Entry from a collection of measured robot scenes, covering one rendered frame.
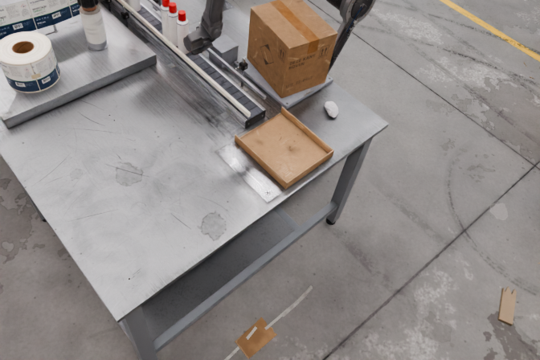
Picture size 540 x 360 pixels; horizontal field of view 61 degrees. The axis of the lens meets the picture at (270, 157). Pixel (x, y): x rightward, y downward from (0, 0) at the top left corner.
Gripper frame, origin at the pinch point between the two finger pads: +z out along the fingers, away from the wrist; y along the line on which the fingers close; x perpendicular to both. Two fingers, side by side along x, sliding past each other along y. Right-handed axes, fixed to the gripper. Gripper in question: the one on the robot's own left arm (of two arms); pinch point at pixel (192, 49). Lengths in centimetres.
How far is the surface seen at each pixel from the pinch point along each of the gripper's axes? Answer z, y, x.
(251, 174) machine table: -31, 18, 55
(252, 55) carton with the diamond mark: -7.5, -21.9, 13.6
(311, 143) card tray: -33, -11, 57
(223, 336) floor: 21, 45, 123
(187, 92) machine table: 0.8, 11.3, 15.7
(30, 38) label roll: 13, 54, -30
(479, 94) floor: 29, -213, 110
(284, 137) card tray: -28, -5, 50
